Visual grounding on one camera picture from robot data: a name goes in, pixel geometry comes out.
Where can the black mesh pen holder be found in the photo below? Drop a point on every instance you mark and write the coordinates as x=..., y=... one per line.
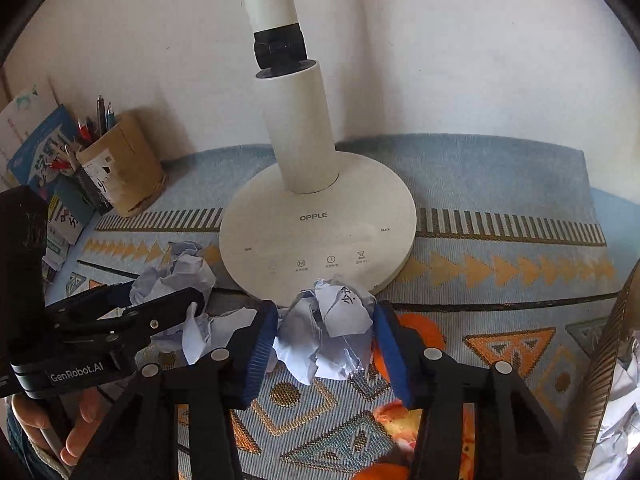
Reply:
x=92, y=190

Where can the row of upright books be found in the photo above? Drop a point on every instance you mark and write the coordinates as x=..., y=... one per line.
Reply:
x=40, y=160

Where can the patterned woven mat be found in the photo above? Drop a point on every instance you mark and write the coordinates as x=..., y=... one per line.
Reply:
x=500, y=285

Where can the white paper ball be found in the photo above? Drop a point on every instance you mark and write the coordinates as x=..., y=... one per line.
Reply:
x=185, y=272
x=200, y=332
x=345, y=310

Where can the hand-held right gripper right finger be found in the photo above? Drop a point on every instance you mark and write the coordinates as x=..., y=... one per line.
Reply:
x=395, y=360

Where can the person's left hand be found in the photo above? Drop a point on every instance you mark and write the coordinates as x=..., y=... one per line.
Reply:
x=87, y=410

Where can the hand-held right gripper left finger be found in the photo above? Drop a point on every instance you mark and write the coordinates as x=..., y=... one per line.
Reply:
x=260, y=360

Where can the tan cylindrical pen holder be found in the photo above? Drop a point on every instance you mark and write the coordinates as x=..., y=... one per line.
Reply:
x=130, y=170

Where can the pile of papers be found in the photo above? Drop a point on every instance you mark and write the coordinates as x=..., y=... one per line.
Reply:
x=622, y=400

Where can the black marker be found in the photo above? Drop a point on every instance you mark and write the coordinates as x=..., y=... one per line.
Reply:
x=91, y=127

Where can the golden ribbed bowl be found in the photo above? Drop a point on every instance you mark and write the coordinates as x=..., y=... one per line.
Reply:
x=607, y=350

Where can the white desk lamp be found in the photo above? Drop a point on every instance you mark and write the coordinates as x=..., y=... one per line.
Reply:
x=320, y=220

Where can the orange speckled wrapper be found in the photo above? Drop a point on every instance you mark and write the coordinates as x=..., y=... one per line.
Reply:
x=395, y=422

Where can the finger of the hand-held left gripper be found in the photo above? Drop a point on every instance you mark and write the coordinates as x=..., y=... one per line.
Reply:
x=112, y=294
x=165, y=307

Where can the orange tangerine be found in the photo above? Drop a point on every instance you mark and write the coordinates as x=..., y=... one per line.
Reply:
x=385, y=474
x=420, y=332

